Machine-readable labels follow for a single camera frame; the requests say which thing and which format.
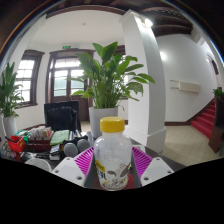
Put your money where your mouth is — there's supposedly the black flat box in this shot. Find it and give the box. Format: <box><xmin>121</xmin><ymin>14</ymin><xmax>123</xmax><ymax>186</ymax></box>
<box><xmin>49</xmin><ymin>143</ymin><xmax>63</xmax><ymax>157</ymax></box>

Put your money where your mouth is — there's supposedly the dark-framed window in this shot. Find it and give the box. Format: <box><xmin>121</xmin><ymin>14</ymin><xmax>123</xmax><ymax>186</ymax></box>
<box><xmin>14</xmin><ymin>49</ymin><xmax>45</xmax><ymax>108</ymax></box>

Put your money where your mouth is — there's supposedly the dark wooden glazed door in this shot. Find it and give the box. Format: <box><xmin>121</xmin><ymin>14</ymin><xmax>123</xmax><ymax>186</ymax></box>
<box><xmin>45</xmin><ymin>48</ymin><xmax>96</xmax><ymax>104</ymax></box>

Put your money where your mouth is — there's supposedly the green cloth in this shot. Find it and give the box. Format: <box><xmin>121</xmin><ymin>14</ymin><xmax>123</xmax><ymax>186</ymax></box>
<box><xmin>49</xmin><ymin>129</ymin><xmax>71</xmax><ymax>147</ymax></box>

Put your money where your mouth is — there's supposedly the clear bottle with yellow cap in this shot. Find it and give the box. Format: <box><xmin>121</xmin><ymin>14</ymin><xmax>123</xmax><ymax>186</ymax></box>
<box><xmin>93</xmin><ymin>116</ymin><xmax>133</xmax><ymax>192</ymax></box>

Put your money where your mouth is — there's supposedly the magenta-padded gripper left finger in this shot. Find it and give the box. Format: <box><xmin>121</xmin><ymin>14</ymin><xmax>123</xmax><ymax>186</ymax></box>
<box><xmin>51</xmin><ymin>146</ymin><xmax>100</xmax><ymax>190</ymax></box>

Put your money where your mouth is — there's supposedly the grey-ended black dumbbell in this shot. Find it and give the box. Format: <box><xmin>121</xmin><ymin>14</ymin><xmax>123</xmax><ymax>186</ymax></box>
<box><xmin>62</xmin><ymin>134</ymin><xmax>92</xmax><ymax>158</ymax></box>

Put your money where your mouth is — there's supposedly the white wall unit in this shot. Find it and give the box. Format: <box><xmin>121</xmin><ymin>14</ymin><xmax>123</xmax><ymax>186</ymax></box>
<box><xmin>169</xmin><ymin>79</ymin><xmax>202</xmax><ymax>94</ymax></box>

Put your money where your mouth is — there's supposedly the green plant in white pot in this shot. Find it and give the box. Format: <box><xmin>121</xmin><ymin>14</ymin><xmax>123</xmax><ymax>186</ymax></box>
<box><xmin>0</xmin><ymin>62</ymin><xmax>25</xmax><ymax>138</ymax></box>
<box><xmin>68</xmin><ymin>41</ymin><xmax>156</xmax><ymax>139</ymax></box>

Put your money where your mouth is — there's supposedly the small green plant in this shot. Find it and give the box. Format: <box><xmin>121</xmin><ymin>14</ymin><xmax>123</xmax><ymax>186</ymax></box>
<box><xmin>213</xmin><ymin>87</ymin><xmax>224</xmax><ymax>100</ymax></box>

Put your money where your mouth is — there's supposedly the black office chair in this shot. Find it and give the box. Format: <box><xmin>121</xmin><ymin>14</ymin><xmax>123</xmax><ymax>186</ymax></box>
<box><xmin>43</xmin><ymin>100</ymin><xmax>83</xmax><ymax>133</ymax></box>

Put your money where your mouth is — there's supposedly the red carpeted staircase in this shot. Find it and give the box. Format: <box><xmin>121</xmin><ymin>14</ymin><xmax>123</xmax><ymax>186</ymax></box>
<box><xmin>190</xmin><ymin>98</ymin><xmax>218</xmax><ymax>139</ymax></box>

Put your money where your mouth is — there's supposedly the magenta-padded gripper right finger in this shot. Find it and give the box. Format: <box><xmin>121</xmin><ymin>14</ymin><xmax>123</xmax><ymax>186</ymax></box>
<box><xmin>128</xmin><ymin>145</ymin><xmax>176</xmax><ymax>190</ymax></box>

